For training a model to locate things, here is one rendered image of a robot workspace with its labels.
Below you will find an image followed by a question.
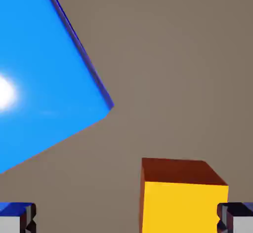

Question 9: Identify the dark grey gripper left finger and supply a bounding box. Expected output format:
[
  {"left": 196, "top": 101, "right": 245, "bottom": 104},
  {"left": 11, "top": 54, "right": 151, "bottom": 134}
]
[{"left": 0, "top": 202, "right": 37, "bottom": 233}]

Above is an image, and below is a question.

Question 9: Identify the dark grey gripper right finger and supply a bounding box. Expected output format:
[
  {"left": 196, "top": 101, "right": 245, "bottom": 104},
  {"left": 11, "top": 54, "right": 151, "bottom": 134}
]
[{"left": 216, "top": 201, "right": 253, "bottom": 233}]

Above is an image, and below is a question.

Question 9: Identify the small yellow cube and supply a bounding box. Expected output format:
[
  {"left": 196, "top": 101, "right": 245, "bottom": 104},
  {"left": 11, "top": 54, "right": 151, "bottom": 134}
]
[{"left": 138, "top": 157, "right": 229, "bottom": 233}]

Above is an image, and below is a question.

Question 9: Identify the large blue box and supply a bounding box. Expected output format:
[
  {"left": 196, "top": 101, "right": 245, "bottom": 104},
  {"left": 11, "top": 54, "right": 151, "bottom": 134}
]
[{"left": 0, "top": 0, "right": 115, "bottom": 174}]

